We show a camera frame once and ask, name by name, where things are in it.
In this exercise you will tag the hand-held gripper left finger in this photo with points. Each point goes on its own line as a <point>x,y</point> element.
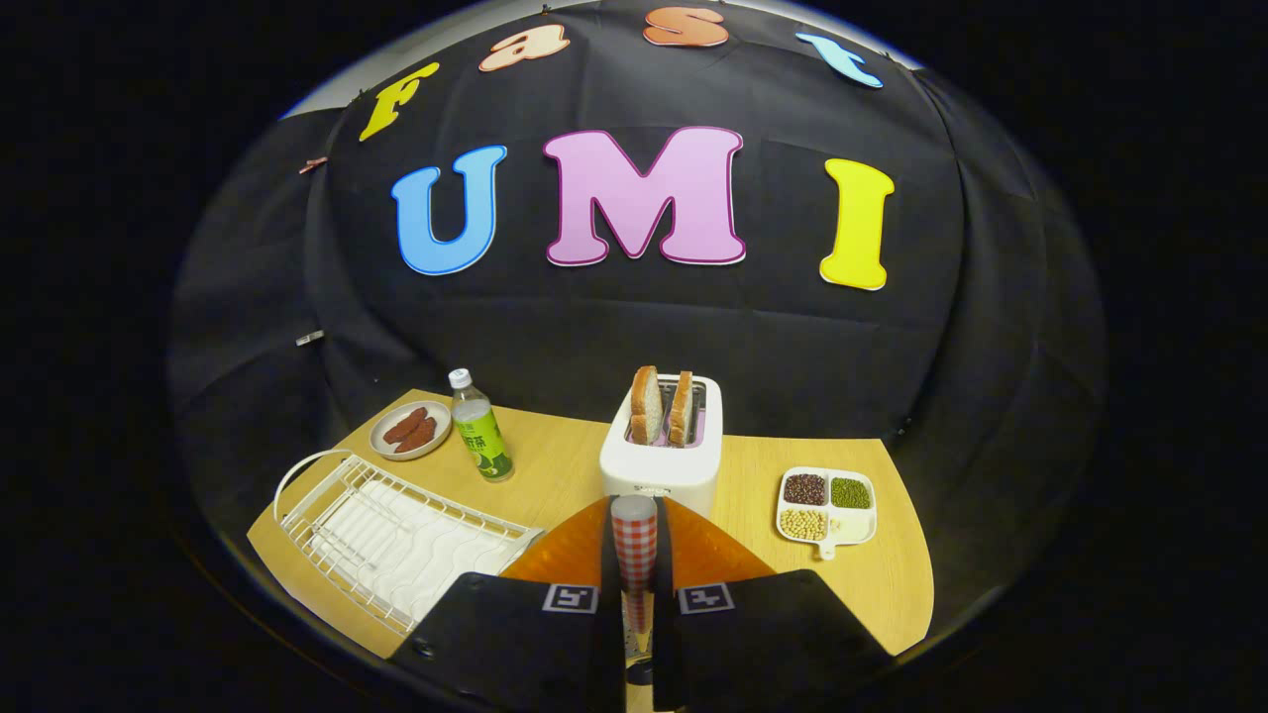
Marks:
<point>612,644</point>

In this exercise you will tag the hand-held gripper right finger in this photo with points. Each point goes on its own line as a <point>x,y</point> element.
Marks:
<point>666,644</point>

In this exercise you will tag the white ribbed drain tray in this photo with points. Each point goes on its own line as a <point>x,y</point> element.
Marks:
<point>396,545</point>

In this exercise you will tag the white toaster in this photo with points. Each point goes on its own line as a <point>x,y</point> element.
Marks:
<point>654,475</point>

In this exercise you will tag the brown sausage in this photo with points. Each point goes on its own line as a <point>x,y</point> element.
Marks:
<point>404,426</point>
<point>418,437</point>

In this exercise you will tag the small beige saucer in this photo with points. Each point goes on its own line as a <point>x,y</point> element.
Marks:
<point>381,441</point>

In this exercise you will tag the pink clip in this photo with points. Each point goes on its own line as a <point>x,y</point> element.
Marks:
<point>313,164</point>

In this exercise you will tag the white divided dish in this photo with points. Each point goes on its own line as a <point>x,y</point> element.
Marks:
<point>854,527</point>

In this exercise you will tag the black backdrop cloth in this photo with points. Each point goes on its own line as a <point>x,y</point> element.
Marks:
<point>594,327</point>

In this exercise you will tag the pile of green beans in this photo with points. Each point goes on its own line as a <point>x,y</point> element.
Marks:
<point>850,492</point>

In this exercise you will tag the green label drink bottle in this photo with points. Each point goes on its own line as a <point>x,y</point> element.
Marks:
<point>483,441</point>

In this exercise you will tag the pile of yellow soybeans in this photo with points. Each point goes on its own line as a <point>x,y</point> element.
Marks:
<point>802,524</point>

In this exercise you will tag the pile of red beans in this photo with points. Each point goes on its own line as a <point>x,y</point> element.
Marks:
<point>804,488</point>

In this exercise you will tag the bread slice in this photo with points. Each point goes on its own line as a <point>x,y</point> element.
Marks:
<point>646,406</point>
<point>680,411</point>

